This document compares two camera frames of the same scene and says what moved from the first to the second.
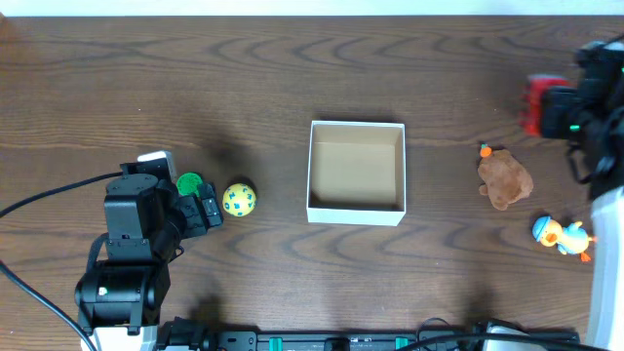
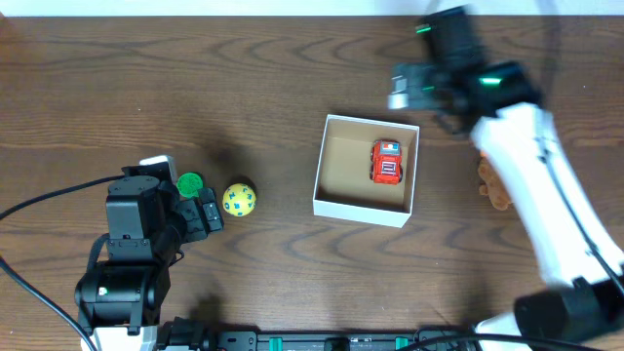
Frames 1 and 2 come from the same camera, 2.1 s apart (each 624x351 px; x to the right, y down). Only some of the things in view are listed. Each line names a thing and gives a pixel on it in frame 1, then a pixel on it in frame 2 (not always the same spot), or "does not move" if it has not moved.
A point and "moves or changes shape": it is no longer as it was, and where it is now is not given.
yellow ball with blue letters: x=239 y=200 does not move
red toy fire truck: x=530 y=110 moves or changes shape
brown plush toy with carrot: x=505 y=180 does not move
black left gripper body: x=203 y=211 does not move
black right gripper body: x=553 y=112 to x=440 y=102
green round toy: x=188 y=184 does not move
